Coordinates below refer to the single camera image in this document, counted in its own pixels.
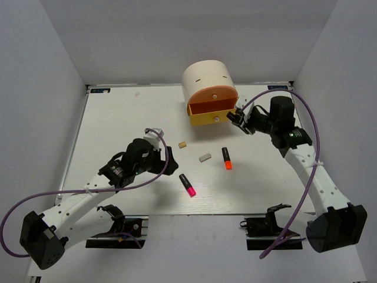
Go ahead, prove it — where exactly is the cream cylindrical drawer organizer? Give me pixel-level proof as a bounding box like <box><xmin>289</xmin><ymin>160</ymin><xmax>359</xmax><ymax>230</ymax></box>
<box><xmin>181</xmin><ymin>60</ymin><xmax>235</xmax><ymax>102</ymax></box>

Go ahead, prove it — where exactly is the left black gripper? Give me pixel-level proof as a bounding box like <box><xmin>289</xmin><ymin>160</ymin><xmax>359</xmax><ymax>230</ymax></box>
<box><xmin>134</xmin><ymin>146</ymin><xmax>178</xmax><ymax>176</ymax></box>

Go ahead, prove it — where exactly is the blue table label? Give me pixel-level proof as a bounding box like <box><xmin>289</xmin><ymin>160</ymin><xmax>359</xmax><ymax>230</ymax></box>
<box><xmin>267</xmin><ymin>85</ymin><xmax>289</xmax><ymax>90</ymax></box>
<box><xmin>90</xmin><ymin>88</ymin><xmax>111</xmax><ymax>94</ymax></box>

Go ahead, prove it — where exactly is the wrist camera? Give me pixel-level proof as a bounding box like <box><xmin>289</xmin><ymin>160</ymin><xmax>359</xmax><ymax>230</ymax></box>
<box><xmin>143</xmin><ymin>128</ymin><xmax>164</xmax><ymax>151</ymax></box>
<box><xmin>235</xmin><ymin>95</ymin><xmax>250</xmax><ymax>110</ymax></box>

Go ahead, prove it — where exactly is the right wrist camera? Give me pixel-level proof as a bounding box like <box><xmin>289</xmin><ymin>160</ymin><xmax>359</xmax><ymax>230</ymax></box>
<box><xmin>235</xmin><ymin>95</ymin><xmax>250</xmax><ymax>110</ymax></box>

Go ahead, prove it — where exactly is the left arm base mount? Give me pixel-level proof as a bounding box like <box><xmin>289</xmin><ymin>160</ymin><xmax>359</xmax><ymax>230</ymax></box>
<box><xmin>85</xmin><ymin>205</ymin><xmax>148</xmax><ymax>249</ymax></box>

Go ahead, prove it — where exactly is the right blue table label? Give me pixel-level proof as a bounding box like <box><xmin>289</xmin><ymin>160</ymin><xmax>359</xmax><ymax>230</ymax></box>
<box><xmin>267</xmin><ymin>85</ymin><xmax>289</xmax><ymax>90</ymax></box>

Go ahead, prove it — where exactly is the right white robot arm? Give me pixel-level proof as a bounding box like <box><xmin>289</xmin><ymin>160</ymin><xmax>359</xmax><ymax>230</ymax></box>
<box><xmin>228</xmin><ymin>96</ymin><xmax>367</xmax><ymax>252</ymax></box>

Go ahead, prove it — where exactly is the pink highlighter marker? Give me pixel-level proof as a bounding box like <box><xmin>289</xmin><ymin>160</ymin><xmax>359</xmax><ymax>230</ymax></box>
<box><xmin>179</xmin><ymin>174</ymin><xmax>196</xmax><ymax>198</ymax></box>

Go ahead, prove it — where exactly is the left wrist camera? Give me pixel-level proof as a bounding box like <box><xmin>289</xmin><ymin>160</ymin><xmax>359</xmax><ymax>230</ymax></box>
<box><xmin>143</xmin><ymin>128</ymin><xmax>164</xmax><ymax>151</ymax></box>

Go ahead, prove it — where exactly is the yellow drawer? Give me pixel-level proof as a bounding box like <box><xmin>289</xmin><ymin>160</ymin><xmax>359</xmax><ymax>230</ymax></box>
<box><xmin>187</xmin><ymin>98</ymin><xmax>237</xmax><ymax>126</ymax></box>

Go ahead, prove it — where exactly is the orange top drawer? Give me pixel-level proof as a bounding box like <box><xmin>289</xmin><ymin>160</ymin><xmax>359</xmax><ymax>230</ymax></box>
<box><xmin>186</xmin><ymin>85</ymin><xmax>238</xmax><ymax>104</ymax></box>

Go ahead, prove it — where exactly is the left blue table label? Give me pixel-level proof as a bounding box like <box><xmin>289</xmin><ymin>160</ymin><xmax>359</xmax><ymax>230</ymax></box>
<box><xmin>90</xmin><ymin>88</ymin><xmax>111</xmax><ymax>94</ymax></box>

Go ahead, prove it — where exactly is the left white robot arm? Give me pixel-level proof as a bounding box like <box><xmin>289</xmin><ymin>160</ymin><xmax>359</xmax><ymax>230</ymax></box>
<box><xmin>20</xmin><ymin>137</ymin><xmax>178</xmax><ymax>270</ymax></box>

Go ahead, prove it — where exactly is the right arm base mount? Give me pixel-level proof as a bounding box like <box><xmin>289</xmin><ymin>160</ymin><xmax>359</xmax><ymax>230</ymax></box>
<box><xmin>240</xmin><ymin>203</ymin><xmax>303</xmax><ymax>251</ymax></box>

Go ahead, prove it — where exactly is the grey white eraser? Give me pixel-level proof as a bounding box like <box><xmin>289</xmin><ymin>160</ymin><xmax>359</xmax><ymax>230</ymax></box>
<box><xmin>199</xmin><ymin>153</ymin><xmax>211</xmax><ymax>163</ymax></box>

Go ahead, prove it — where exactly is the orange highlighter marker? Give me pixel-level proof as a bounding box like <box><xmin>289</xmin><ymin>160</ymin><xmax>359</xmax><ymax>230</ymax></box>
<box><xmin>221</xmin><ymin>147</ymin><xmax>233</xmax><ymax>170</ymax></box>

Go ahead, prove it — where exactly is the small tan eraser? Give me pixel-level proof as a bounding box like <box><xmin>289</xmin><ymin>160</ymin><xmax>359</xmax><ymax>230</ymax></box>
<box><xmin>178</xmin><ymin>141</ymin><xmax>187</xmax><ymax>149</ymax></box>

